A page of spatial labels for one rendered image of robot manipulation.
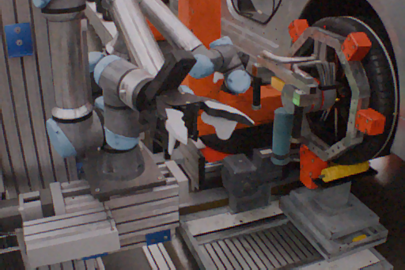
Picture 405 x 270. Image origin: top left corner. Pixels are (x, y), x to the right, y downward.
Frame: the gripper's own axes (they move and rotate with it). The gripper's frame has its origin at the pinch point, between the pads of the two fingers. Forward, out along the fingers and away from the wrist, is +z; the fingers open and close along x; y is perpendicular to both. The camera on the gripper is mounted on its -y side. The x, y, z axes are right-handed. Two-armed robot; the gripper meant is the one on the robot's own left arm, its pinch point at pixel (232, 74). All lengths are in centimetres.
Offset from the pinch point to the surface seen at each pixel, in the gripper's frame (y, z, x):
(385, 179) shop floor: 25, 88, 131
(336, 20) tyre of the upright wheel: -38, -2, 33
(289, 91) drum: -2.1, -2.5, 24.2
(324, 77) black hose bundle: -10.9, -22.2, 30.5
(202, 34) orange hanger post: -13.5, 25.2, -16.9
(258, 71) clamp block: -5.4, 7.5, 10.5
